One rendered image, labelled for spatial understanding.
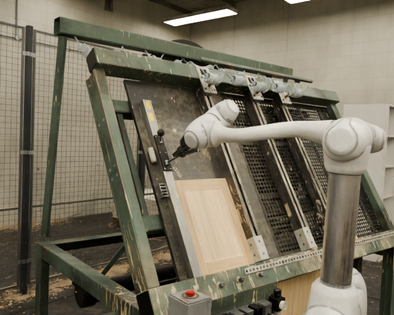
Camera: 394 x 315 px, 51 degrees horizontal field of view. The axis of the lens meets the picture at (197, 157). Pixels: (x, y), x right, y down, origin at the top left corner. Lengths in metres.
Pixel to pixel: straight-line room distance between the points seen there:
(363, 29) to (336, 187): 6.32
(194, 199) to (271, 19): 6.60
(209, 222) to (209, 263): 0.21
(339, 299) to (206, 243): 0.80
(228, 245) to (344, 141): 1.02
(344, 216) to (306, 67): 6.55
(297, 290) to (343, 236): 1.47
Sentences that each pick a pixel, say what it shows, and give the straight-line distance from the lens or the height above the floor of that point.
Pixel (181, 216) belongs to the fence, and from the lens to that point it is 1.98.
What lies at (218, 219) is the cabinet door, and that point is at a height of 1.11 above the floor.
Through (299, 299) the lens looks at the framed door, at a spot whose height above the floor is 0.50.
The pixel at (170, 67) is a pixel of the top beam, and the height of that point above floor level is 1.92.
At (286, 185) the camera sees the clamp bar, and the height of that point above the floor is 1.26.
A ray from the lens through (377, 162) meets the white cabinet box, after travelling 5.80.
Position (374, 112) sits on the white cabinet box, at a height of 1.94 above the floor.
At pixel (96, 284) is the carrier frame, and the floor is 0.78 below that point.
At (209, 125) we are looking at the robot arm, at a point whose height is 1.58.
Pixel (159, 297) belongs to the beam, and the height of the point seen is 0.87.
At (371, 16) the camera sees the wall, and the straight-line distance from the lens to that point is 7.62.
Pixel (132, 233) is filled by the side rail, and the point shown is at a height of 1.11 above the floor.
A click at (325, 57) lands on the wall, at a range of 7.73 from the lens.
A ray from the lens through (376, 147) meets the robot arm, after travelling 1.52.
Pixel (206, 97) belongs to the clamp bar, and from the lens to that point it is 2.47.
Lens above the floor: 1.54
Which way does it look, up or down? 3 degrees down
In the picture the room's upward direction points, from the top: 3 degrees clockwise
